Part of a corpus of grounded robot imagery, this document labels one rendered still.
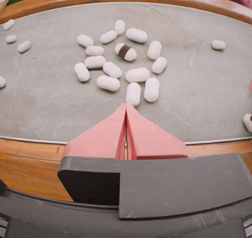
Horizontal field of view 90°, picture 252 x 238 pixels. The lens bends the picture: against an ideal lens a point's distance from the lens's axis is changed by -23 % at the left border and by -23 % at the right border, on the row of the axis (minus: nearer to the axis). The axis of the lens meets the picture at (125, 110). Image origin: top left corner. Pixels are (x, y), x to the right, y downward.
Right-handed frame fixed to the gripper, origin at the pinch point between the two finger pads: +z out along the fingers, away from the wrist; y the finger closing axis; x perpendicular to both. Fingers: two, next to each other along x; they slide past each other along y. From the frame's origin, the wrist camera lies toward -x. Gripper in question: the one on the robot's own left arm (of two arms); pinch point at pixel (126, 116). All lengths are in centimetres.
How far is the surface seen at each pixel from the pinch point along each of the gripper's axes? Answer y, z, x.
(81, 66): 7.0, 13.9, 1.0
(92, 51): 5.6, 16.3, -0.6
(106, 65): 3.0, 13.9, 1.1
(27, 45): 19.8, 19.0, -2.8
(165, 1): -8.6, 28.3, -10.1
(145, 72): -2.9, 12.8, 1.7
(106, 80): 2.9, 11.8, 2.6
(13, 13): 28.9, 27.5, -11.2
